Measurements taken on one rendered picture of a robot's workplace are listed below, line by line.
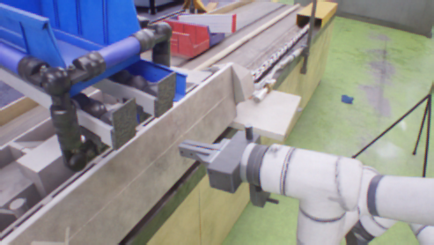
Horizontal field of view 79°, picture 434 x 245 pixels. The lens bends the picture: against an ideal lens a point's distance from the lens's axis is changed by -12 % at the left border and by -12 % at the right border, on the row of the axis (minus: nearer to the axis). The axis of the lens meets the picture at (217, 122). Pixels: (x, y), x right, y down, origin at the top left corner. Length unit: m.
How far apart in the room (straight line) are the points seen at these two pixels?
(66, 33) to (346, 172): 0.58
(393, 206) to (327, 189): 0.17
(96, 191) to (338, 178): 0.45
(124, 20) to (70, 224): 0.38
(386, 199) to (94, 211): 0.57
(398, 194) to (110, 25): 0.60
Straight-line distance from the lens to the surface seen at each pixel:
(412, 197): 0.60
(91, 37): 0.61
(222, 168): 0.52
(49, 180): 0.72
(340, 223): 0.56
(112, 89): 0.54
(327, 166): 0.49
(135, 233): 0.78
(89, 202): 0.62
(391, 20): 6.47
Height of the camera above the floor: 1.40
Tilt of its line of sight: 34 degrees down
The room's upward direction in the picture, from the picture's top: 1 degrees clockwise
